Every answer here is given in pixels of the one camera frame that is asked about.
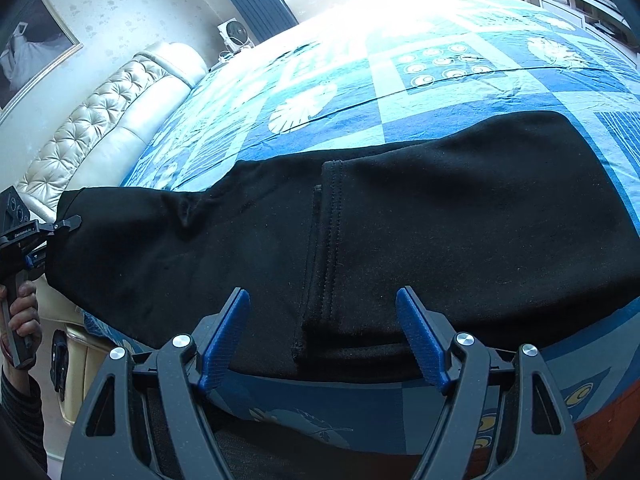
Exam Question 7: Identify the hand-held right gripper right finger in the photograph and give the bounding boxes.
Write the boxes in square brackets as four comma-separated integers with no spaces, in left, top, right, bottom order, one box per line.
[395,285,587,480]

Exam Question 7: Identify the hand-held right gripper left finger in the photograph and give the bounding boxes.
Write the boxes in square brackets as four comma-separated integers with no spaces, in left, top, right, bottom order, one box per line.
[60,287,251,480]

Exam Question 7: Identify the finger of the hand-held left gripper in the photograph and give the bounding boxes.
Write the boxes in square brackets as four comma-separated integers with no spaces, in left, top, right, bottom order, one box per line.
[47,215,83,235]
[22,242,50,272]

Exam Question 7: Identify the black pants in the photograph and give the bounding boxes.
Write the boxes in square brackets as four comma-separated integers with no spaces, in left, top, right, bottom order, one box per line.
[45,110,640,382]

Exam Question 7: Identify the person's left forearm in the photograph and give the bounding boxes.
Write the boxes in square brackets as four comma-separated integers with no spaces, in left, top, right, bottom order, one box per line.
[0,357,49,480]

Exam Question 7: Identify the person's left hand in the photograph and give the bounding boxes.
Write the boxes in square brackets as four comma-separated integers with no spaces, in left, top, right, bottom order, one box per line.
[9,280,45,357]

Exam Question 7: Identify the cream tufted leather headboard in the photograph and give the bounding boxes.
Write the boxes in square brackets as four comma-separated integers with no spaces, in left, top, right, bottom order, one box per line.
[15,42,209,211]

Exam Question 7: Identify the black oval object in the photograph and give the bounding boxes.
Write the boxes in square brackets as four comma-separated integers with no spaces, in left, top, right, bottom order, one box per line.
[50,329,72,404]

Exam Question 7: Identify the white power strip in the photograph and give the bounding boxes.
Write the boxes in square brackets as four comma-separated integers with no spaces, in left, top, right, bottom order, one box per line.
[207,46,258,74]

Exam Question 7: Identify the blue patchwork bed sheet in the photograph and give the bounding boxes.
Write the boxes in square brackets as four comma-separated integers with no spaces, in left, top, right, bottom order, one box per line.
[82,0,640,461]

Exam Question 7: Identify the white box fan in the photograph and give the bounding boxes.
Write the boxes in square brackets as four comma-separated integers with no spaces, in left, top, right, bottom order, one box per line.
[217,18,257,57]

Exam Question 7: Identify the white television stand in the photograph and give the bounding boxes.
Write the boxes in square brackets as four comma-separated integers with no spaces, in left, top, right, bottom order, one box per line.
[540,0,640,52]

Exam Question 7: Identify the cream leather bed frame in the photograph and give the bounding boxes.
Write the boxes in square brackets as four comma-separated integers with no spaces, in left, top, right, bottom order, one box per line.
[37,280,151,427]

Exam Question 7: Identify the framed wall picture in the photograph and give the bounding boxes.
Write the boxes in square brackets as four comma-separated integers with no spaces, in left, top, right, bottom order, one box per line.
[0,0,84,122]

